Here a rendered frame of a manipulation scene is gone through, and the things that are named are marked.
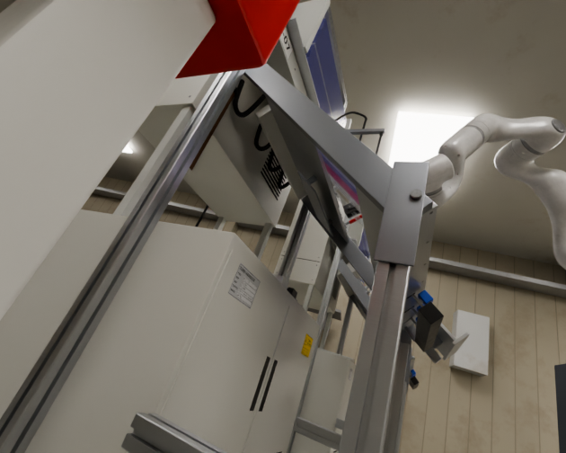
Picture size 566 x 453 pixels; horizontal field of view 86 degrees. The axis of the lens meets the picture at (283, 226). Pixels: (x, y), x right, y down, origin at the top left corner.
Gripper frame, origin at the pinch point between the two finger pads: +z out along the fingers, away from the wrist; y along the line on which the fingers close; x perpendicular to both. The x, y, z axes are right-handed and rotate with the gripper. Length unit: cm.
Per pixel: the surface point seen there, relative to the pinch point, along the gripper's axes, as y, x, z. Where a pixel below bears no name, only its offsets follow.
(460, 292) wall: -362, -51, -127
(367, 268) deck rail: -30.1, 7.0, 1.3
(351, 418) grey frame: 42, 53, 18
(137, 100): 73, 37, 19
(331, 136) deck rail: 37.9, 7.5, 2.2
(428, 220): 32.8, 30.8, -4.7
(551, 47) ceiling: -74, -100, -177
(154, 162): 37, -15, 43
